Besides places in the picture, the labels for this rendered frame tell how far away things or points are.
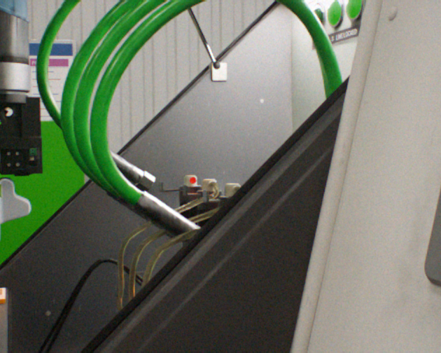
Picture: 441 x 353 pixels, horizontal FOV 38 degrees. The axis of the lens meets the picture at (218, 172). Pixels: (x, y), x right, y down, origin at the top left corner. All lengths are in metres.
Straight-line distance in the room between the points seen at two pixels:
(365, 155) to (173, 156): 0.71
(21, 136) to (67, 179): 3.01
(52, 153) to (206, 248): 3.53
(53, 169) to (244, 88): 2.89
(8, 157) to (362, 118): 0.63
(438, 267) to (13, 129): 0.74
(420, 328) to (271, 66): 0.87
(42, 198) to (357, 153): 3.59
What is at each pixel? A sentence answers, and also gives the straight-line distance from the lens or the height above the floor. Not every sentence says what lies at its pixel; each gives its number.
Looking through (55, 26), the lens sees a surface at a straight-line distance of 0.78.
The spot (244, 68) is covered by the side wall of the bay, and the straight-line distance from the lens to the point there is 1.16.
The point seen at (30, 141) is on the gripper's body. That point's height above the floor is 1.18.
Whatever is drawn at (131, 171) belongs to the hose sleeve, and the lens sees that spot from 0.78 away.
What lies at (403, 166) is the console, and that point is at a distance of 0.39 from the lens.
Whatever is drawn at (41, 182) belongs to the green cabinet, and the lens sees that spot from 3.97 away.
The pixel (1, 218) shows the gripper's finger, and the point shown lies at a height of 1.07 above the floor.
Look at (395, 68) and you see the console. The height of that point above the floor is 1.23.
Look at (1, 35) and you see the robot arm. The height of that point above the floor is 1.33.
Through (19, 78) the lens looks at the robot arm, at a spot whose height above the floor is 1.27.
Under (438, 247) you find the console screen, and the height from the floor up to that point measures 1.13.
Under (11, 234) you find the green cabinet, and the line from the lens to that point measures 3.99.
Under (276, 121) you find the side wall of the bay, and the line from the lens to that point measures 1.18.
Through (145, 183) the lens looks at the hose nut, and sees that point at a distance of 0.78.
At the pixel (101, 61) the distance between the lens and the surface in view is 0.61.
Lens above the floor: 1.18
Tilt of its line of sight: 3 degrees down
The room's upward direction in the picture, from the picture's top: 1 degrees counter-clockwise
